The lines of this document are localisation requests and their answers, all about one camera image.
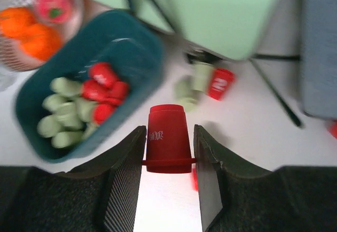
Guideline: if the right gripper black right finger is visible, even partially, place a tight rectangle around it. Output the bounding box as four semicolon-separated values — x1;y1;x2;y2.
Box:
194;125;336;231

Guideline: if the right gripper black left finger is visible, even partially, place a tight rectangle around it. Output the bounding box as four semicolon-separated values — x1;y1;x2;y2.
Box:
1;126;146;231

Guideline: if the red capsule cluster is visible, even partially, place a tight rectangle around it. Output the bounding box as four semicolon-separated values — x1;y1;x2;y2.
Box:
142;104;196;174
93;104;116;125
81;79;108;102
192;167;199;191

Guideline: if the teal storage basket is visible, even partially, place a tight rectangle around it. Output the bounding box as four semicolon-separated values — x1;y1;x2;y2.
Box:
15;9;164;163

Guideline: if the green capsule cluster lower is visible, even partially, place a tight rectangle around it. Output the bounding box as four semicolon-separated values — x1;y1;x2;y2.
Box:
51;131;83;149

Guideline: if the green capsule cluster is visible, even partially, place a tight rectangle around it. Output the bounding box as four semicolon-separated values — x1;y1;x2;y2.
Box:
37;115;64;138
51;131;83;149
54;102;84;130

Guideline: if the red capsule cluster bottom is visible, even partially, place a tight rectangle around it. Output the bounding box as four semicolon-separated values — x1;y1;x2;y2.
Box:
93;104;116;125

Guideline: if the green capsule cluster top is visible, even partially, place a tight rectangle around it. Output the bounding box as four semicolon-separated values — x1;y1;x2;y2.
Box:
54;102;84;130

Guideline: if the green capsule cluster middle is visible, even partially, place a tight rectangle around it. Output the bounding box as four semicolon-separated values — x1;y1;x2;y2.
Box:
37;115;64;138

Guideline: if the long dark spoon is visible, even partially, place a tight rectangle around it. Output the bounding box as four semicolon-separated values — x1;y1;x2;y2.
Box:
249;58;304;128

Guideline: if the green capsule beside board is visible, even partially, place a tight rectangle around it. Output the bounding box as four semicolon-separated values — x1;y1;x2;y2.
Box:
174;76;198;112

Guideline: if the green cutting board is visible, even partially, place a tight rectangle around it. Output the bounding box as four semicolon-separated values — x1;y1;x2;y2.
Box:
94;0;279;60

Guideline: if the glass fruit plate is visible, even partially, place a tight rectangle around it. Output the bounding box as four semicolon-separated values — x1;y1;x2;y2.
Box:
1;0;84;72

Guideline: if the grey induction cooker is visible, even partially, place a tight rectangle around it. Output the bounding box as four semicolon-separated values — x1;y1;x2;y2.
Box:
300;0;336;119

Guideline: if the black power cable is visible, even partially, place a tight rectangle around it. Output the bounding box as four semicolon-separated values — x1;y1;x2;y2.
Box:
252;54;301;60

